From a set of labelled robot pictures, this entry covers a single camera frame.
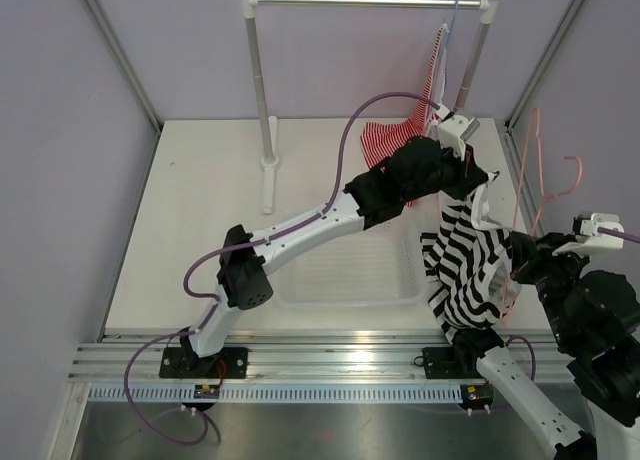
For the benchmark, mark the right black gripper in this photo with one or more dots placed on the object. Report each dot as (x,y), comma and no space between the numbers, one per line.
(528,253)

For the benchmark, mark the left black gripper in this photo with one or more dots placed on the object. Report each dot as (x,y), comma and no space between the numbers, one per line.
(467,176)

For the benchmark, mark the black white striped tank top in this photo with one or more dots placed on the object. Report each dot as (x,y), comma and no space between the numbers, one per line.
(468,260)

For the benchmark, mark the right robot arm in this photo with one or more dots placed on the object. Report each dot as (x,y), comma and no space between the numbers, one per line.
(593,317)

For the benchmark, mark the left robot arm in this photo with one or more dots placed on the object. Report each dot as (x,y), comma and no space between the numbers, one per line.
(420,168)

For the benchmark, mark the red white striped tank top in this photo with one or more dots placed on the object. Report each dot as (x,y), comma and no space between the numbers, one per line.
(379,141)

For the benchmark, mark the white plastic basket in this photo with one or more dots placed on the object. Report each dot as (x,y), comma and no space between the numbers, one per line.
(381,267)

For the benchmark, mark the white clothes rack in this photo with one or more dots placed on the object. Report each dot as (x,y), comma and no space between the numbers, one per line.
(323,60)

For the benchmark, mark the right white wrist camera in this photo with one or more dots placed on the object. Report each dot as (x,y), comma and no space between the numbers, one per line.
(587,240)

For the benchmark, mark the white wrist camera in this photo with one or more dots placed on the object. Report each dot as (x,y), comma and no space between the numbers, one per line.
(453,129)
(587,240)

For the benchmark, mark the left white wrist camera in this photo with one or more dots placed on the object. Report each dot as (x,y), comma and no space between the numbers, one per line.
(453,129)

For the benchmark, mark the right aluminium frame post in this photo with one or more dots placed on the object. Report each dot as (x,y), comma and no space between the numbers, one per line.
(561,31)

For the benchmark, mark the aluminium frame post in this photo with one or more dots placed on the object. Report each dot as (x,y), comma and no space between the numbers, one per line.
(102,23)
(561,31)

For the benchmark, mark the blue wire hanger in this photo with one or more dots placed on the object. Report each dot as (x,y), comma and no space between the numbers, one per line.
(449,24)

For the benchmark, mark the left aluminium frame post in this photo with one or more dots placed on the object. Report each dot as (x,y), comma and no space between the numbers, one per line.
(102,23)

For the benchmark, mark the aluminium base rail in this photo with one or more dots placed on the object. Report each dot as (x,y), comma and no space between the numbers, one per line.
(386,357)

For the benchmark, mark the white slotted cable duct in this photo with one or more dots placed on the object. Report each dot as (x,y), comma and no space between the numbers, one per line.
(240,393)

